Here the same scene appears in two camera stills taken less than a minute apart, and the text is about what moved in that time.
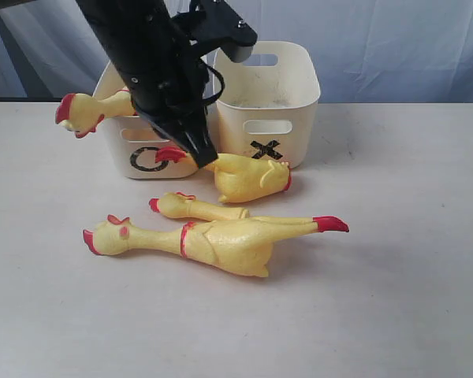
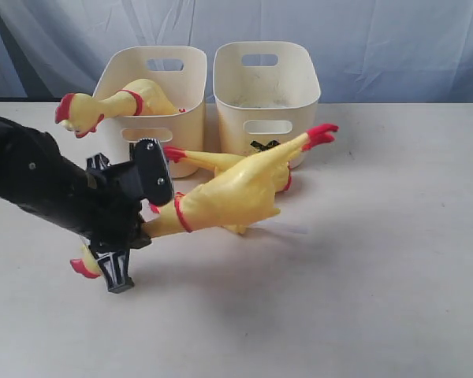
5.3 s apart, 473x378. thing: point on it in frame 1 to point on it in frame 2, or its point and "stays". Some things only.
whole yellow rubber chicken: [81, 113] stays
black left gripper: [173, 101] to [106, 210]
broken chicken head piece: [184, 205] to [267, 227]
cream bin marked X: [266, 111] stays
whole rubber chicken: [242, 244] to [252, 190]
